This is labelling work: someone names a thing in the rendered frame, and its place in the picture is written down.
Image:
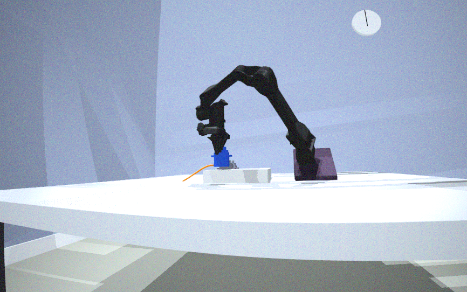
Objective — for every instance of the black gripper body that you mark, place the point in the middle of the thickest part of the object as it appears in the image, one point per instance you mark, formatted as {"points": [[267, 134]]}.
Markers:
{"points": [[217, 127]]}

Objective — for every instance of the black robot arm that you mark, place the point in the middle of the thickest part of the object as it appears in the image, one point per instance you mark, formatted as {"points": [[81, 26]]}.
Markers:
{"points": [[264, 81]]}

